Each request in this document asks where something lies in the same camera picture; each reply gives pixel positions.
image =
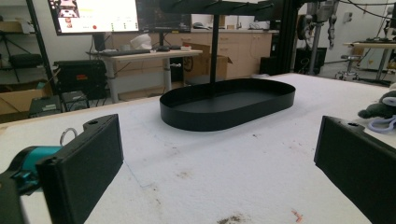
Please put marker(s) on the black metal frame post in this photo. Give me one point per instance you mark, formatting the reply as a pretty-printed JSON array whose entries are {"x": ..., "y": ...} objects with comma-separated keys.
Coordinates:
[
  {"x": 39, "y": 40},
  {"x": 288, "y": 37}
]

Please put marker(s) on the white foam mat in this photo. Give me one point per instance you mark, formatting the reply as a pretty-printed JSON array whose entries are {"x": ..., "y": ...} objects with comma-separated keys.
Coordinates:
[{"x": 218, "y": 174}]

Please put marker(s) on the dark computer monitor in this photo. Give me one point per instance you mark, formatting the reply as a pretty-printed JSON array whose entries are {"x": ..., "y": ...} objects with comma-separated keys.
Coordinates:
[{"x": 165, "y": 15}]

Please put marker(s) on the open brown cardboard box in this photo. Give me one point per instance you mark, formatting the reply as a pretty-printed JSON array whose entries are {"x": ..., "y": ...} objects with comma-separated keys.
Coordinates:
[{"x": 18, "y": 101}]

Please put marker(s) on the lit computer monitor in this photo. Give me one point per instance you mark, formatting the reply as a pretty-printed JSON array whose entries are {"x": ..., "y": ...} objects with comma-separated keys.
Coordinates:
[{"x": 102, "y": 15}]

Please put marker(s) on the black keyboard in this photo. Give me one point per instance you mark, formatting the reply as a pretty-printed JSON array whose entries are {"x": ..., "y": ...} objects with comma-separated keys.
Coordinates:
[{"x": 124, "y": 52}]

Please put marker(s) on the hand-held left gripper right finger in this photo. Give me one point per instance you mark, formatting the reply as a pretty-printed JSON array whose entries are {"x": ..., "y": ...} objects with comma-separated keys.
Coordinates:
[{"x": 358, "y": 165}]

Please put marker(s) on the white crumpled bag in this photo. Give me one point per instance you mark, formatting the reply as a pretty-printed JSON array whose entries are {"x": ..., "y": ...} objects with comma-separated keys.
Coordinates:
[{"x": 141, "y": 42}]

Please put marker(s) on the chrome stool with grey seat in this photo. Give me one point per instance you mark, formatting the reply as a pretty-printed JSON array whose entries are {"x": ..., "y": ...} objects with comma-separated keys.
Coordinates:
[{"x": 350, "y": 58}]

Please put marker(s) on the wooden work table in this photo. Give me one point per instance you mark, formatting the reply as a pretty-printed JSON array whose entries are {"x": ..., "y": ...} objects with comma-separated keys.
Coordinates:
[{"x": 370, "y": 45}]

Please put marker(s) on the wooden cabinet row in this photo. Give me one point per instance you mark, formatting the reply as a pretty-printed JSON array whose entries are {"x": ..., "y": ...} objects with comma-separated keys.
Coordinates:
[{"x": 246, "y": 46}]

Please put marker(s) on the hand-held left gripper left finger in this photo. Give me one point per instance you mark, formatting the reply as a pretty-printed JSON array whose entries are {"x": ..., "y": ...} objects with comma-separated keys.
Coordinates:
[{"x": 84, "y": 168}]

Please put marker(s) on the black box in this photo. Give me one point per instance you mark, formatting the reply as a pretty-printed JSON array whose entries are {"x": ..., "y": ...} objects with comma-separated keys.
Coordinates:
[{"x": 303, "y": 60}]

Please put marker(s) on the black bag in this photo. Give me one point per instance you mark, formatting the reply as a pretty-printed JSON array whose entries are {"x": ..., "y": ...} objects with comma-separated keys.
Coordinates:
[{"x": 26, "y": 60}]

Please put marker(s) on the black oval tray hook rack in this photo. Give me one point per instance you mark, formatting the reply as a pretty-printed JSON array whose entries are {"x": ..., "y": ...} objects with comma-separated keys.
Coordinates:
[{"x": 227, "y": 118}]

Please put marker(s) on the black equipment case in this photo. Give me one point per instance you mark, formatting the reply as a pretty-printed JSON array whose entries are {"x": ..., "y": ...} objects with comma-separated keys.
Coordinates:
[{"x": 77, "y": 77}]

